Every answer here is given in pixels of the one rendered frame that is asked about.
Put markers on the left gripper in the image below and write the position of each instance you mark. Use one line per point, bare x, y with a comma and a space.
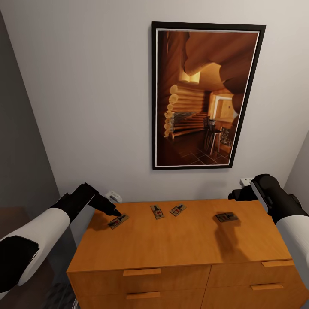
108, 207

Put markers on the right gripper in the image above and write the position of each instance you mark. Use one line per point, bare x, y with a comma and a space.
241, 195

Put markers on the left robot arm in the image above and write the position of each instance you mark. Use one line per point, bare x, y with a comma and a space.
23, 250

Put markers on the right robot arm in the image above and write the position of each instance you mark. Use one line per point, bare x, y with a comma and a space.
287, 213

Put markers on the mousetrap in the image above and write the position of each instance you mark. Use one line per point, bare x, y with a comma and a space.
226, 217
178, 209
157, 211
119, 220

